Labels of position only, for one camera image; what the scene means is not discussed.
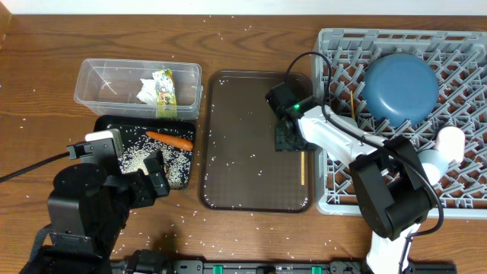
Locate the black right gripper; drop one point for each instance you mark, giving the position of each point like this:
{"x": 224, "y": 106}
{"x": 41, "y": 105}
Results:
{"x": 286, "y": 138}

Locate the wooden chopstick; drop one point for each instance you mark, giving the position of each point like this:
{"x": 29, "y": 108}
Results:
{"x": 303, "y": 170}
{"x": 352, "y": 105}

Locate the orange carrot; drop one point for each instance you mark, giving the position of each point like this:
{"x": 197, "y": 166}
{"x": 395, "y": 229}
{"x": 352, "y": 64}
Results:
{"x": 171, "y": 140}

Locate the blue plate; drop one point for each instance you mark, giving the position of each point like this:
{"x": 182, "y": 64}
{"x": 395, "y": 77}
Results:
{"x": 399, "y": 88}

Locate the foil and paper wrapper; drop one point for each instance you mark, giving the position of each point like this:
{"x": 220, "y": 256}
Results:
{"x": 160, "y": 92}

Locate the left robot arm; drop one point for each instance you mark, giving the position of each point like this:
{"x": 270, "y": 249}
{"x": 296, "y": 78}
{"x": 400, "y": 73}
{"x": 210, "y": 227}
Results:
{"x": 90, "y": 205}

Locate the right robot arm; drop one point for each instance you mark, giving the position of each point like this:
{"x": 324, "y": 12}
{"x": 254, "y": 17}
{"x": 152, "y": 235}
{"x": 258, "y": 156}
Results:
{"x": 393, "y": 190}

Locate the grey dishwasher rack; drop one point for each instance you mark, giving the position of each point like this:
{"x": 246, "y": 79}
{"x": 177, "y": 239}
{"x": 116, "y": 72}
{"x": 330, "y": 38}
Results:
{"x": 458, "y": 59}

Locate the black waste tray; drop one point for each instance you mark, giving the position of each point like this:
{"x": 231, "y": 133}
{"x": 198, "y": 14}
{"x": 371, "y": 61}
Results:
{"x": 107, "y": 122}

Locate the brown serving tray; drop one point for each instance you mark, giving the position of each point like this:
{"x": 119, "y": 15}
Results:
{"x": 241, "y": 170}

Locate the pale blue cup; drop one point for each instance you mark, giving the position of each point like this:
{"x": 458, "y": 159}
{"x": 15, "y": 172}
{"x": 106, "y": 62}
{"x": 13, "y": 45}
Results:
{"x": 434, "y": 165}

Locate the spilled rice pile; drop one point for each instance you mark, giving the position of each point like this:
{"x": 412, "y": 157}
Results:
{"x": 137, "y": 146}

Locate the clear plastic bin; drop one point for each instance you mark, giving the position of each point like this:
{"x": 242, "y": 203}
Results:
{"x": 110, "y": 87}

